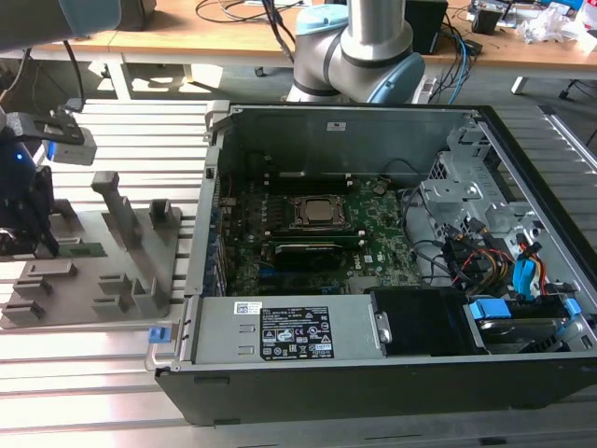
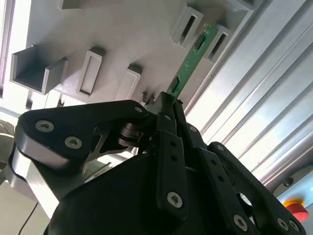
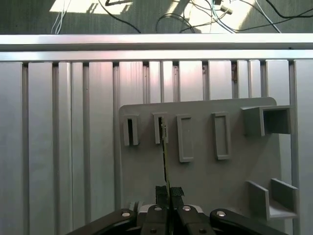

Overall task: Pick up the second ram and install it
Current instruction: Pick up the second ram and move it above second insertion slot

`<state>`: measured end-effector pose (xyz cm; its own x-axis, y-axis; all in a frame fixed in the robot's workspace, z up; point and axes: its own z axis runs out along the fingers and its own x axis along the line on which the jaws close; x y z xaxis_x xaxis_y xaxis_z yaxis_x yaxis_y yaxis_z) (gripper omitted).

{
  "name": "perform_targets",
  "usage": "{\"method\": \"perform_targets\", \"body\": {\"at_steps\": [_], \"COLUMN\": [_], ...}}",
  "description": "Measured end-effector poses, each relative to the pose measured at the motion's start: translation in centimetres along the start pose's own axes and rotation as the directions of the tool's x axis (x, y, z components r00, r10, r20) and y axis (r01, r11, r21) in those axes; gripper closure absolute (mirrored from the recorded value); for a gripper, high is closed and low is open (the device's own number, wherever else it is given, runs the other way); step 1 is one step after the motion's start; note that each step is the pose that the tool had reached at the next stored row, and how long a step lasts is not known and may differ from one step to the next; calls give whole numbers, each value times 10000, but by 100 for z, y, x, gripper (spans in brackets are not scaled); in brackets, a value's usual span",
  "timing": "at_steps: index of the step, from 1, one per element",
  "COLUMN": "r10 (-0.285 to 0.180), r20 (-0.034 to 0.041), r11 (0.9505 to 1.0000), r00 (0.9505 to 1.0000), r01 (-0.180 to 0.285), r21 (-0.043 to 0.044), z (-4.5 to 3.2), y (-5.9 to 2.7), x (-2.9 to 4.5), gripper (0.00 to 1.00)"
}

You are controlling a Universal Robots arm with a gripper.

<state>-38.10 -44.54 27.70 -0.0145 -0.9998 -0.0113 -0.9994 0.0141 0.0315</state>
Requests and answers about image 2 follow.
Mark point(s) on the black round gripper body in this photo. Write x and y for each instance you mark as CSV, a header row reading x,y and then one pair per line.
x,y
110,208

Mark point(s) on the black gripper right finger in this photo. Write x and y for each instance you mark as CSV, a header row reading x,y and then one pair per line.
x,y
220,166

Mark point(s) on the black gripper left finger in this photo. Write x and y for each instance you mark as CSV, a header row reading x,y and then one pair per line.
x,y
73,117

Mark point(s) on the green RAM stick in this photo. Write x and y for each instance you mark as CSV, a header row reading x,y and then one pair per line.
x,y
188,63

